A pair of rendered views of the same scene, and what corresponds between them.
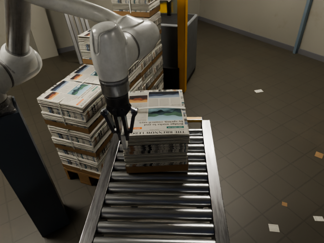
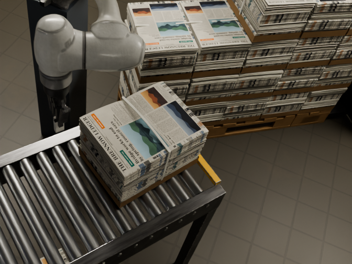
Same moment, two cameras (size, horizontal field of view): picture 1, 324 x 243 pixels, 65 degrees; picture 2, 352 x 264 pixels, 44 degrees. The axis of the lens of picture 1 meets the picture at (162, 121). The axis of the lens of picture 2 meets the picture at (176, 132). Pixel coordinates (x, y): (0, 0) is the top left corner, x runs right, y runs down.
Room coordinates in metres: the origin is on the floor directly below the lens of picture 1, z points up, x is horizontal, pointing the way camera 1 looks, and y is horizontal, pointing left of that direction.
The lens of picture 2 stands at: (0.30, -0.66, 2.24)
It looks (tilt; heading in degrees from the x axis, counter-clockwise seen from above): 51 degrees down; 38
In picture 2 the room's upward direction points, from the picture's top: 16 degrees clockwise
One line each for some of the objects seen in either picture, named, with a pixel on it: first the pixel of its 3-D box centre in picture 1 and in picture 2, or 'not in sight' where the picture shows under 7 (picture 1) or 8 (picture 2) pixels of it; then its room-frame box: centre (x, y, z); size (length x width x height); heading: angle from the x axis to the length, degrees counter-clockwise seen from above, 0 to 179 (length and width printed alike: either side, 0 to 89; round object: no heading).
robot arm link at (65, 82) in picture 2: (114, 84); (55, 73); (0.72, 0.14, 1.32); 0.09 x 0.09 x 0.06
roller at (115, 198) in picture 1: (157, 200); (66, 200); (0.68, 0.04, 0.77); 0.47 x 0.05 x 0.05; 85
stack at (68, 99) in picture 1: (111, 107); (220, 73); (1.98, 0.46, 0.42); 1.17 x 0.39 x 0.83; 158
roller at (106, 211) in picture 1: (156, 213); (49, 208); (0.61, 0.04, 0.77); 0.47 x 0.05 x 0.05; 85
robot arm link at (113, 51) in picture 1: (112, 49); (59, 44); (0.73, 0.13, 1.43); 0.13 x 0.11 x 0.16; 148
